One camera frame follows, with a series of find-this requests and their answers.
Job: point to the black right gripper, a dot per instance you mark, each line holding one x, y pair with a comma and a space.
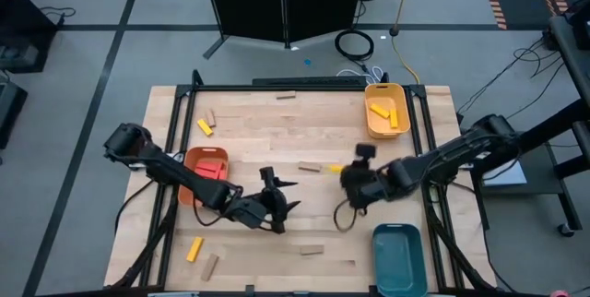
364, 186

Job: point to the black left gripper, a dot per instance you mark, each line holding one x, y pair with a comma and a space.
272, 205

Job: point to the yellow wooden block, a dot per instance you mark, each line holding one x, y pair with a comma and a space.
205, 127
393, 118
380, 110
195, 249
335, 168

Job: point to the brown wooden block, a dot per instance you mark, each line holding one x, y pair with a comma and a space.
210, 117
209, 267
286, 95
309, 166
311, 250

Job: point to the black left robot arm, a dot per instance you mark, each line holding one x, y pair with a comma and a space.
184, 177

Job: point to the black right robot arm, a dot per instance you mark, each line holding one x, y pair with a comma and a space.
442, 158

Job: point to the yellow plastic bin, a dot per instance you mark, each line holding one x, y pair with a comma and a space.
375, 126

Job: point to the teal plastic bin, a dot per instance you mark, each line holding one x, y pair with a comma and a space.
398, 260

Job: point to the orange plastic bin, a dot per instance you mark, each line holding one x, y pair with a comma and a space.
203, 153

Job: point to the long black bar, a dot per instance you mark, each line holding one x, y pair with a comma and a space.
309, 80

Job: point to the blue floor sticker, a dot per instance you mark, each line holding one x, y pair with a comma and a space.
307, 62

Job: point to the white paper sheet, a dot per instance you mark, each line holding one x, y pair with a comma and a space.
504, 174

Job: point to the black folding partition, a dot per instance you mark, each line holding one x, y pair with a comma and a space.
253, 2

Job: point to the black equipment cart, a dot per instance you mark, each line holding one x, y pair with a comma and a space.
553, 126

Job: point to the pink tape roll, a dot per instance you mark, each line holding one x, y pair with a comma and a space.
560, 294

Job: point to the black side desk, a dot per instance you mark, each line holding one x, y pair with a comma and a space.
571, 57

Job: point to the black floor box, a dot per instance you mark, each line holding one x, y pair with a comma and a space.
11, 112

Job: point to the black cabinet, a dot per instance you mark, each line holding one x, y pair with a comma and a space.
23, 15

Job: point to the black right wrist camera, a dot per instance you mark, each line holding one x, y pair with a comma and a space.
366, 150

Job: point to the black metal table frame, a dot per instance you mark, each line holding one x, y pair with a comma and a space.
276, 87

